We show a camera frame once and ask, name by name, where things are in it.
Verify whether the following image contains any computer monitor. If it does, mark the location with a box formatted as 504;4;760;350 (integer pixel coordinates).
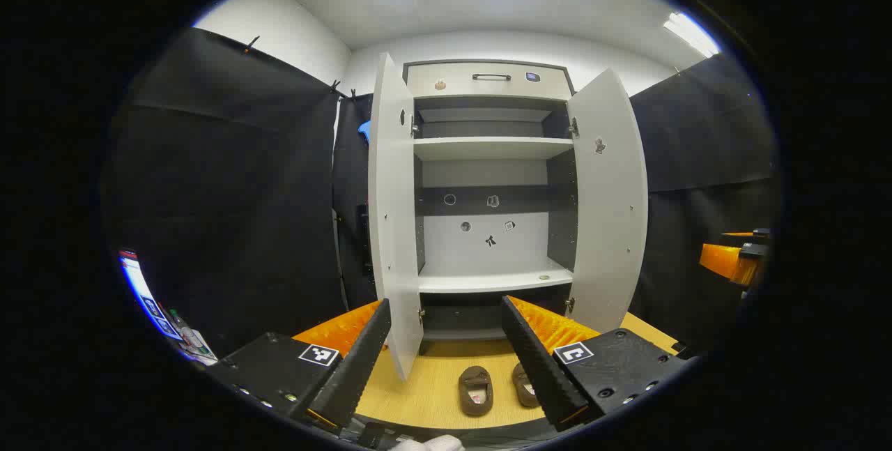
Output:
118;249;183;340

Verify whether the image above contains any white shoe cabinet door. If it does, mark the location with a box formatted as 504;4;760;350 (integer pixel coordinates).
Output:
566;68;649;335
367;53;424;381

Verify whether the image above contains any white shoe cabinet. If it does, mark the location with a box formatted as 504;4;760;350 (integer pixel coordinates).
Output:
403;59;579;342

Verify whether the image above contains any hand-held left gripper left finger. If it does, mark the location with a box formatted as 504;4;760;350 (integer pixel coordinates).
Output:
207;299;392;431

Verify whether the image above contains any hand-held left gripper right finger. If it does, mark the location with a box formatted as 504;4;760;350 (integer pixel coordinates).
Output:
500;296;698;432

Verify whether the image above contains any black backdrop cloth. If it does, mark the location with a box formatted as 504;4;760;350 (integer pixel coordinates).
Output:
332;92;377;309
103;27;349;358
629;52;780;354

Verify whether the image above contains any ceiling light panel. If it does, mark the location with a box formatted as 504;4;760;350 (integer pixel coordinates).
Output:
662;12;722;59

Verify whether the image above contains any beige cabinet drawer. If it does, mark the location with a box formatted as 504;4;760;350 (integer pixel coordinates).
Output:
406;63;574;101

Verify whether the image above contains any brown fuzzy shoe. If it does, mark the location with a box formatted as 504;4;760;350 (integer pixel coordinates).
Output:
512;362;542;408
458;366;494;417

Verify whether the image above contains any clear plastic bottle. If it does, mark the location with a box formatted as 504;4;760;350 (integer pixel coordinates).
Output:
169;309;201;350

